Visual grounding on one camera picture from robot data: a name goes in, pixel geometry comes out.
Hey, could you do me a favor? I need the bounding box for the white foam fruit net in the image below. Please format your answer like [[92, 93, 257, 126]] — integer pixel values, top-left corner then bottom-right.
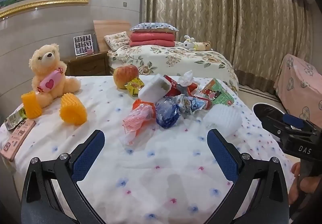
[[202, 104, 242, 137]]

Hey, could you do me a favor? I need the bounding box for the green milk carton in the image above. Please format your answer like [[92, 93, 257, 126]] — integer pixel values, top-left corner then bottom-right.
[[201, 79, 234, 106]]

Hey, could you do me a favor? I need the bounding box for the orange foam fruit net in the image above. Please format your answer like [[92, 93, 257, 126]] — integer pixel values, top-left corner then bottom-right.
[[60, 93, 87, 126]]

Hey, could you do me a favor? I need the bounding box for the white tissue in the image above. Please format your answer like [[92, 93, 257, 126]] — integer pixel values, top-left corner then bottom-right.
[[177, 70, 194, 87]]

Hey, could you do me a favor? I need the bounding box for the orange clear plastic bag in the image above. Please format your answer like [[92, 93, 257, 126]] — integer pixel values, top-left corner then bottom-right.
[[122, 99, 156, 145]]

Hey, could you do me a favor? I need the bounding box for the red snack bag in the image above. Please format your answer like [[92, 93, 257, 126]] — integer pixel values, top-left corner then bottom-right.
[[164, 75, 199, 97]]

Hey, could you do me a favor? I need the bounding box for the blue plastic wrapper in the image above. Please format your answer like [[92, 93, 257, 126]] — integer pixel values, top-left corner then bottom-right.
[[156, 97, 180, 129]]

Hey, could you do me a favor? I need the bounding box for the yellow snack packet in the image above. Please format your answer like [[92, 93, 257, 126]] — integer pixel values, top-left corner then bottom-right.
[[125, 77, 145, 97]]

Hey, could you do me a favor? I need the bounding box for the cartoon wrapper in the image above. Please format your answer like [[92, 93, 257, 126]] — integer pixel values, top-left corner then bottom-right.
[[172, 94, 212, 114]]

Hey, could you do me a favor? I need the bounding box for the black white trash bin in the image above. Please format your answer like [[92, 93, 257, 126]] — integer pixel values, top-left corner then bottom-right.
[[253, 103, 284, 135]]

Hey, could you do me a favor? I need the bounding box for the person's right hand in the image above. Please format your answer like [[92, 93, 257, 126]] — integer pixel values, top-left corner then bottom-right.
[[288, 162, 320, 205]]

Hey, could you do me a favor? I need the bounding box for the pink heart cloth cover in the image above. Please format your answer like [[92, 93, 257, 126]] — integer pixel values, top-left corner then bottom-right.
[[274, 54, 322, 127]]

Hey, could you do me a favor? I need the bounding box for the small green drink box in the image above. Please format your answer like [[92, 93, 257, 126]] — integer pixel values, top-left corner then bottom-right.
[[4, 107, 27, 131]]

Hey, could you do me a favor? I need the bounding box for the beige patterned curtain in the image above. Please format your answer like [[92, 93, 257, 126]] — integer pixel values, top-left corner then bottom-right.
[[142, 0, 313, 92]]

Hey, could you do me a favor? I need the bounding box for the white dotted bed sheet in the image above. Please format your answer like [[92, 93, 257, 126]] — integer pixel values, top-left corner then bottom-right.
[[0, 75, 296, 224]]

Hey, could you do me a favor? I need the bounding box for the tan dog plush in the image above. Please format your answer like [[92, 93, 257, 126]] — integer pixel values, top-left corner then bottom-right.
[[194, 42, 211, 51]]

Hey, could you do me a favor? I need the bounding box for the beige teddy bear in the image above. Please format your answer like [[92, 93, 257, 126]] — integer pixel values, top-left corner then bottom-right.
[[29, 44, 81, 108]]

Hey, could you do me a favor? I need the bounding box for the white rabbit plush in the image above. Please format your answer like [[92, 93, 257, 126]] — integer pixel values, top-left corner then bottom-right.
[[183, 35, 198, 51]]

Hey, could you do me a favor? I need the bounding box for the floral quilt bed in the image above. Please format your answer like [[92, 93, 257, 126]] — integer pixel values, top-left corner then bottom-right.
[[107, 42, 239, 92]]

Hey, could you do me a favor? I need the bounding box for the wooden nightstand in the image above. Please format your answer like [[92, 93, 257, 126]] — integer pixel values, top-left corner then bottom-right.
[[62, 52, 111, 76]]

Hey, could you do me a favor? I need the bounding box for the red apple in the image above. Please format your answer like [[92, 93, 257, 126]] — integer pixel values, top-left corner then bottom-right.
[[113, 65, 139, 89]]

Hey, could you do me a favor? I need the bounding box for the red folded blanket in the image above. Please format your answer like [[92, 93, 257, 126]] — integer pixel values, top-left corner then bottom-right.
[[129, 32, 175, 47]]

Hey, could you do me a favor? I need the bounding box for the floral pillow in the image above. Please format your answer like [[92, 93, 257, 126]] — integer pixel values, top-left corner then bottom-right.
[[104, 31, 130, 52]]

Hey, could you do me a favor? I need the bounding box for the blue dotted pillow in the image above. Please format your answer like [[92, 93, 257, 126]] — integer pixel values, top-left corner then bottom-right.
[[130, 22, 179, 32]]

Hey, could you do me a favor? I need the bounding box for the wooden headboard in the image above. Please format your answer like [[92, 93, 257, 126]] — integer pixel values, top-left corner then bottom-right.
[[93, 20, 132, 52]]

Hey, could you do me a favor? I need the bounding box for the photo collage frame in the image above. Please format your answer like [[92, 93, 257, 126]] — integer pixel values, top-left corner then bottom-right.
[[73, 34, 94, 57]]

